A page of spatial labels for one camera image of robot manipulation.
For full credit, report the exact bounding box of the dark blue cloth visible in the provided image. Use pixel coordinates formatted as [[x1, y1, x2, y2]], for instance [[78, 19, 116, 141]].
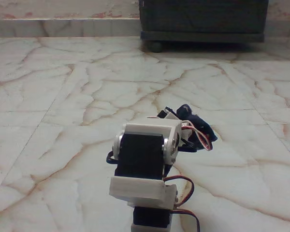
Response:
[[175, 103, 218, 146]]

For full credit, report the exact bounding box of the dark wooden cabinet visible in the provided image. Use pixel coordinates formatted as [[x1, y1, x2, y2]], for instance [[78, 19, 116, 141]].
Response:
[[138, 0, 269, 53]]

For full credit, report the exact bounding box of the white and red servo wire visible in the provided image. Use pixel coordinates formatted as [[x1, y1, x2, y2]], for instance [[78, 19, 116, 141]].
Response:
[[180, 121, 214, 151]]

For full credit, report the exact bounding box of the brown red black servo cable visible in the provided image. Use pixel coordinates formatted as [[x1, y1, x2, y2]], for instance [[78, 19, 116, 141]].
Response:
[[163, 175, 200, 232]]

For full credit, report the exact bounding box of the black cable loop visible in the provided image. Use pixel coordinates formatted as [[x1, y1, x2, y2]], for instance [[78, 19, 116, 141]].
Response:
[[105, 150, 119, 166]]

